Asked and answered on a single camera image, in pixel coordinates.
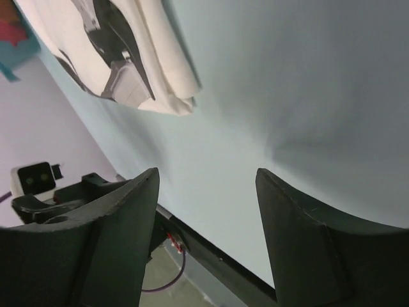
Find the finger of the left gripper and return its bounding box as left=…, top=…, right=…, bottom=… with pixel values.
left=53, top=173, right=129, bottom=204
left=11, top=195, right=86, bottom=224

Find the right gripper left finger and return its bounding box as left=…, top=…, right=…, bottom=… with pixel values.
left=1, top=168, right=159, bottom=306

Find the orange t shirt in basket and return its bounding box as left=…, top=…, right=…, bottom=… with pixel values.
left=0, top=0, right=20, bottom=23

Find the red t shirt in basket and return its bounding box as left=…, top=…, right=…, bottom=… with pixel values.
left=0, top=20, right=28, bottom=47

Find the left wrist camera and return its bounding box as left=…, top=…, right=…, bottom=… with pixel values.
left=10, top=162, right=63, bottom=198

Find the white printed t shirt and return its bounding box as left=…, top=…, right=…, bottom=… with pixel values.
left=18, top=0, right=199, bottom=116

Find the teal plastic basket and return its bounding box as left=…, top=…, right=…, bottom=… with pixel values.
left=1, top=1, right=40, bottom=83

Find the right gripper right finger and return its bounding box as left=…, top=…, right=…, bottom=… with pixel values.
left=256, top=168, right=408, bottom=306

